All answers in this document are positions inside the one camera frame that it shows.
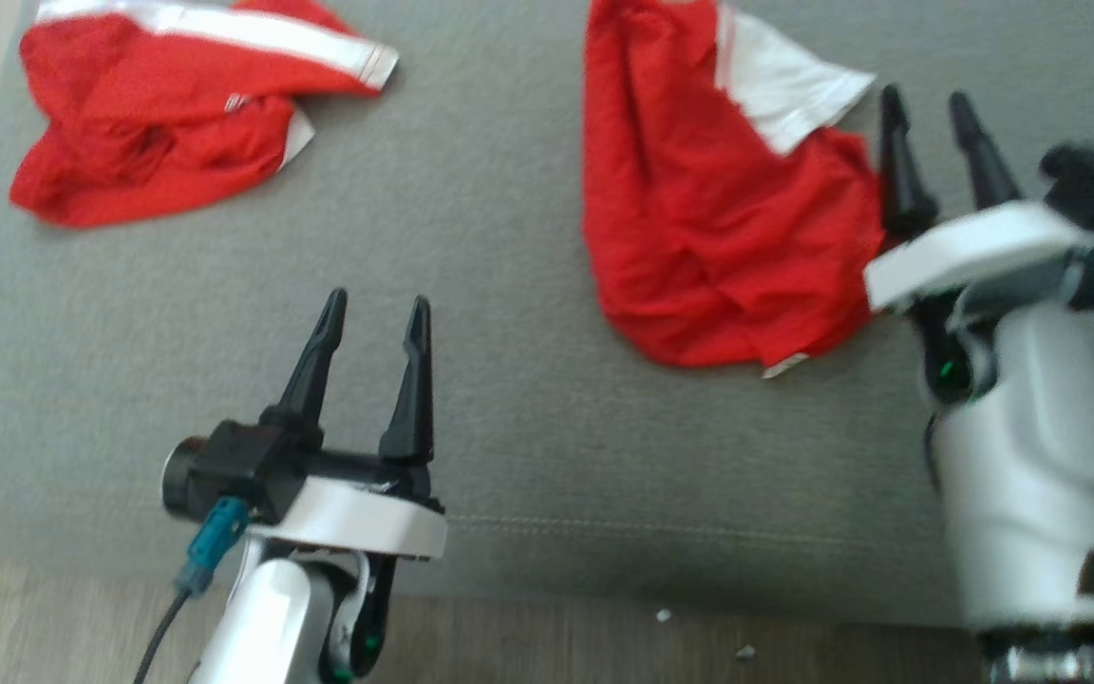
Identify grey fabric sofa seat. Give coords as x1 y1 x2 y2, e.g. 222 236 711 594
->
0 0 1094 630

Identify red basketball jersey white sleeves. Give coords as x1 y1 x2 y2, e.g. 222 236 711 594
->
582 0 891 380

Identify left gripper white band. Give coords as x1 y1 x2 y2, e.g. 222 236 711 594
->
253 289 447 561

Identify red shorts white stripe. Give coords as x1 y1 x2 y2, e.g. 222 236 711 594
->
8 0 402 230

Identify left black cable blue plug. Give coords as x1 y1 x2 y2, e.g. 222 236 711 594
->
132 498 251 684

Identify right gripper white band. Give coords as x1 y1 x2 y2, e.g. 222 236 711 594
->
864 85 1094 314

